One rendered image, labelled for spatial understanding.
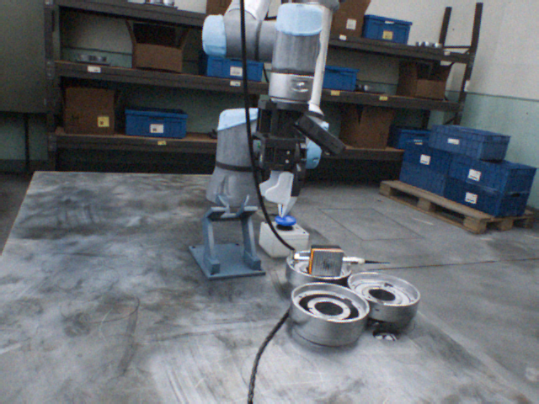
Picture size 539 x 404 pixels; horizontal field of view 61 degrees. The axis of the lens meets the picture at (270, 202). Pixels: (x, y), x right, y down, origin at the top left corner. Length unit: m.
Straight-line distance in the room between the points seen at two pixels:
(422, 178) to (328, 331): 4.26
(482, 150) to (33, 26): 3.84
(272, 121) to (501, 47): 4.98
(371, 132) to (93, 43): 2.76
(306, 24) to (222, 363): 0.52
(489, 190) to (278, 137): 3.61
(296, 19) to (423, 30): 5.03
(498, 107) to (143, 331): 5.15
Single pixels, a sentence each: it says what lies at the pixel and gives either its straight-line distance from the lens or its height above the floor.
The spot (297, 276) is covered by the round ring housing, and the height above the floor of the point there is 0.83.
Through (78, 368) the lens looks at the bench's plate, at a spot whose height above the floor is 0.80.
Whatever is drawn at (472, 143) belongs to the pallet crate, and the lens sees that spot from 4.44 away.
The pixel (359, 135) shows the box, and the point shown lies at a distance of 4.80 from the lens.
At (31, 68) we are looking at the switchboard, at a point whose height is 0.92.
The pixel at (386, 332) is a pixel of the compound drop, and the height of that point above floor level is 0.80.
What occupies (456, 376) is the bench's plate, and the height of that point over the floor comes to 0.80.
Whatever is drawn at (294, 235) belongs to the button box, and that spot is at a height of 0.84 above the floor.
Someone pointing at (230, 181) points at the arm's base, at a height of 0.86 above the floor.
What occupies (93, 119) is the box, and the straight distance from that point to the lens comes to 4.05.
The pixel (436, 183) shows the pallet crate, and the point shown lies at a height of 0.25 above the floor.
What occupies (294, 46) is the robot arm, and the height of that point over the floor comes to 1.17.
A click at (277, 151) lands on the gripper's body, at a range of 0.79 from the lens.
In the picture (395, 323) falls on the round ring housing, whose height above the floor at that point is 0.81.
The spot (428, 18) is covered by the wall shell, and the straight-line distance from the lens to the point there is 5.82.
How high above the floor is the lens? 1.13
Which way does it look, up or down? 16 degrees down
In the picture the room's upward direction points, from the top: 7 degrees clockwise
